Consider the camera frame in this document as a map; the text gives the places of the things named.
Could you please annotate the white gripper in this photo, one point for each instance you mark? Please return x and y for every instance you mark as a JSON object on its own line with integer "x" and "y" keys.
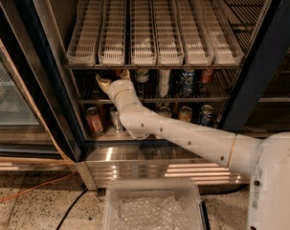
{"x": 118, "y": 87}

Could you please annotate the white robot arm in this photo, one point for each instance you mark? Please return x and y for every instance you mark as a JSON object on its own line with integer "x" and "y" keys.
{"x": 266, "y": 162}

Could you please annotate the red-orange can bottom shelf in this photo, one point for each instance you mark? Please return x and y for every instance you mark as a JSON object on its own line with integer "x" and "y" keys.
{"x": 94, "y": 121}

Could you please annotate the silver can bottom left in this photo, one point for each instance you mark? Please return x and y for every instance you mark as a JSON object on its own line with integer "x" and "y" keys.
{"x": 115, "y": 118}

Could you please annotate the tall white can middle shelf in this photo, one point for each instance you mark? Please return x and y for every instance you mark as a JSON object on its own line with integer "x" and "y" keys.
{"x": 164, "y": 76}

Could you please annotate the blue can middle shelf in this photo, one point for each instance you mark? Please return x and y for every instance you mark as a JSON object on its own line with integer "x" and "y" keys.
{"x": 186, "y": 83}

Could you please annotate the orange can bottom shelf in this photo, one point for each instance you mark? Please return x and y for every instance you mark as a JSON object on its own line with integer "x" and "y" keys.
{"x": 185, "y": 114}

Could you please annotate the red can middle shelf right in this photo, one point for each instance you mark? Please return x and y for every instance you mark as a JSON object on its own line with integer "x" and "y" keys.
{"x": 206, "y": 75}

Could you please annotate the open glass fridge door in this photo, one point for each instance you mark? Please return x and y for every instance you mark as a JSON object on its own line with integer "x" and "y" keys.
{"x": 34, "y": 109}

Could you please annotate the blue white can bottom shelf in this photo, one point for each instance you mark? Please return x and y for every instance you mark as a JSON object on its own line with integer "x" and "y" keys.
{"x": 206, "y": 114}

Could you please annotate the stainless steel fridge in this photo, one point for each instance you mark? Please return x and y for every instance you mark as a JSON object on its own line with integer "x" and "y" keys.
{"x": 112, "y": 156}

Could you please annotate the clear plastic bin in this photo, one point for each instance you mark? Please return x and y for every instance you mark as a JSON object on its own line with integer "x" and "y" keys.
{"x": 153, "y": 204}

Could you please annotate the middle wire shelf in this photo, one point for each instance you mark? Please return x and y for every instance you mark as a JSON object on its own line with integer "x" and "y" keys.
{"x": 216, "y": 88}

